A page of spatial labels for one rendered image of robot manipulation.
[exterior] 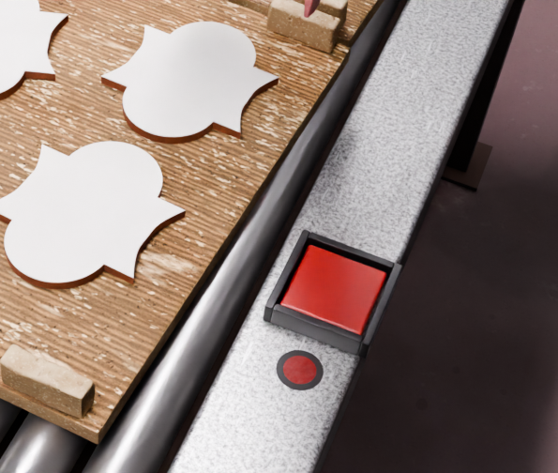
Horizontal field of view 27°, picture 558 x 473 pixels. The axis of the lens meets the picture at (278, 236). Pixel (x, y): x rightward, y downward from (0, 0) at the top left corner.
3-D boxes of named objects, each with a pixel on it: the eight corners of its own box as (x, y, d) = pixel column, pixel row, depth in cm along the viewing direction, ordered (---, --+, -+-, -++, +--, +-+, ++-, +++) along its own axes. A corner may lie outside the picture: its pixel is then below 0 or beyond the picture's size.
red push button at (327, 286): (384, 283, 84) (388, 271, 83) (358, 346, 80) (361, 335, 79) (307, 254, 85) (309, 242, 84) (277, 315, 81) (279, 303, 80)
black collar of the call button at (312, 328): (399, 279, 85) (402, 265, 83) (365, 359, 80) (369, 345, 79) (300, 243, 86) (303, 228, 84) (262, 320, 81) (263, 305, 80)
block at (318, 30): (339, 43, 97) (343, 17, 95) (330, 55, 96) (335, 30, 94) (273, 18, 98) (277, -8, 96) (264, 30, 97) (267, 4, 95)
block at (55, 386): (97, 403, 73) (96, 378, 71) (82, 424, 72) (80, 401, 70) (15, 364, 74) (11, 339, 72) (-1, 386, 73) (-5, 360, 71)
